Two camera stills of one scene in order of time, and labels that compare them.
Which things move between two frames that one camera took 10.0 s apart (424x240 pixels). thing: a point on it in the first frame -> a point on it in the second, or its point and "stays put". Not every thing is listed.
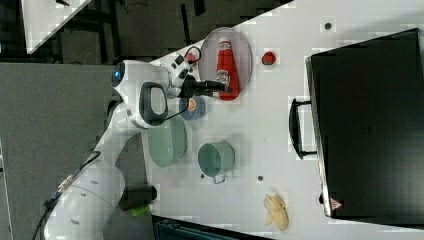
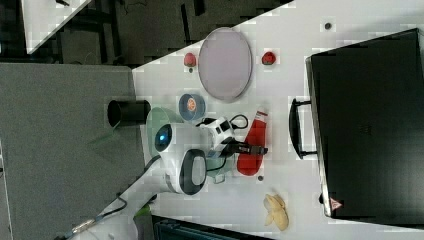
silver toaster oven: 365,124 stays put
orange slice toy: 191,104 stays put
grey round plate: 207,60 stays put
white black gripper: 184,84 -> 219,130
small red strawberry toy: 268,58 stays put
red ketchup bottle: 227,69 -> 251,163
